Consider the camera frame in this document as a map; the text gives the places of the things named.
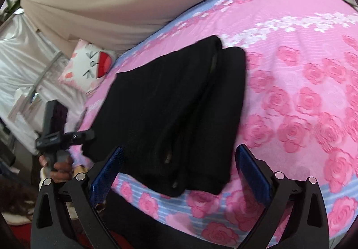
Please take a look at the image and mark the black pants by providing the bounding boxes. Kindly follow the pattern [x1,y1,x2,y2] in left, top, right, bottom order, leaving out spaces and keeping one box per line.
[82,36,246,197]

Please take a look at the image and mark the person's left hand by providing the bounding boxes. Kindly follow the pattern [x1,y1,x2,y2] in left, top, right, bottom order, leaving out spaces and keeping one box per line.
[39,155,73,182]

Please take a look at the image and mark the white satin cloth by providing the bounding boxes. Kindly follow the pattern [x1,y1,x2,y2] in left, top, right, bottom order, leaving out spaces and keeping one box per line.
[1,14,85,154]

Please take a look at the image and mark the white cat face pillow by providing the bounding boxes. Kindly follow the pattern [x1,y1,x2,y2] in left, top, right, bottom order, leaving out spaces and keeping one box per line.
[59,39,118,95]

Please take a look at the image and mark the pink floral bed sheet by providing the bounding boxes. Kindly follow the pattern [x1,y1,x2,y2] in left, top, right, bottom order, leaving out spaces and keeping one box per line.
[82,0,357,248]

